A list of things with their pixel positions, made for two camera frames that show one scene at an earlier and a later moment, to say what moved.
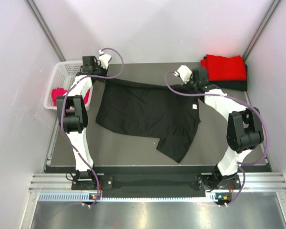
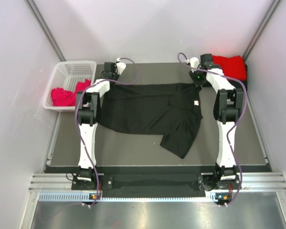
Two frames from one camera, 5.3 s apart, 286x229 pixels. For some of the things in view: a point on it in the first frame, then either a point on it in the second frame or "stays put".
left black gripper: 104,70 to 117,75
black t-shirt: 170,113 stays put
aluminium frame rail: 48,182 stays put
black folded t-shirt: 239,85 stays put
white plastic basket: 63,74 stays put
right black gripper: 186,86 to 197,82
